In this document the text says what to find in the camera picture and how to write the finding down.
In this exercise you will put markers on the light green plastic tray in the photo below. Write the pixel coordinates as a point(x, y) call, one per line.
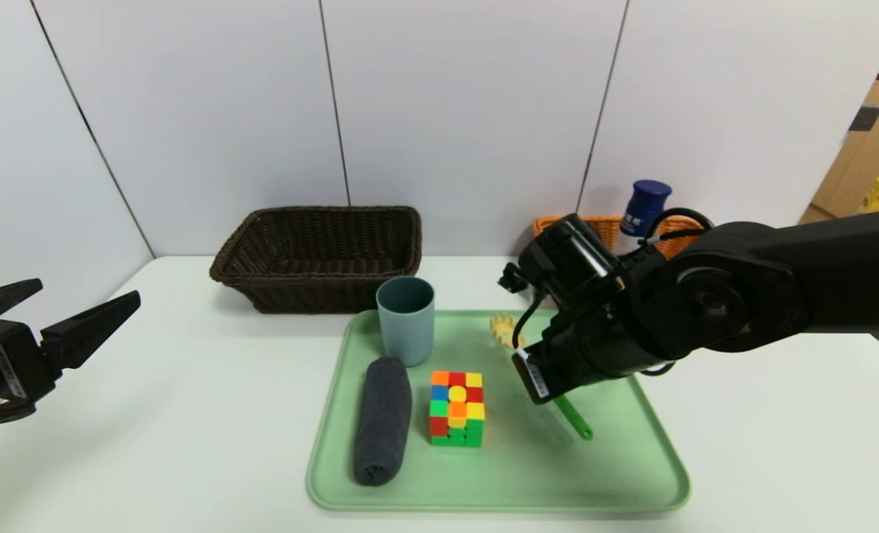
point(595, 466)

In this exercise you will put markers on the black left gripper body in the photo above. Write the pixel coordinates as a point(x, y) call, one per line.
point(7, 369)

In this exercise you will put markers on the colourful puzzle cube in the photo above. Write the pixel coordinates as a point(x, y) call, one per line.
point(457, 411)

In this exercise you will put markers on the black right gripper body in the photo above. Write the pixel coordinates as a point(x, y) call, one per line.
point(534, 378)

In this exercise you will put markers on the light wooden cabinet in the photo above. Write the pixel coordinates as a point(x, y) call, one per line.
point(839, 178)

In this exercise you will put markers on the blue-grey plastic cup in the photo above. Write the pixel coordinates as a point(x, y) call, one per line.
point(405, 326)

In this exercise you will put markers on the dark grey rolled towel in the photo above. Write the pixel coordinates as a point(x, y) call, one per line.
point(381, 422)

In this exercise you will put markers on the grey cabinet sign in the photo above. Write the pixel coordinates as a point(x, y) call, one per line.
point(865, 118)

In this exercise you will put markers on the orange wicker basket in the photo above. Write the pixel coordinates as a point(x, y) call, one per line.
point(606, 226)

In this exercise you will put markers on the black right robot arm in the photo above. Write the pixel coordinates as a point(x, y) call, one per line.
point(743, 289)

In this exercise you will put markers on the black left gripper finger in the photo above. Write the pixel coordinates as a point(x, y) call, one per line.
point(2, 297)
point(91, 326)

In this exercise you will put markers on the dark brown wicker basket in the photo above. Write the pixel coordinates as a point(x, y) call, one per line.
point(313, 289)

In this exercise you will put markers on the white bottle blue cap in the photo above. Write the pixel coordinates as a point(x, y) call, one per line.
point(646, 203)

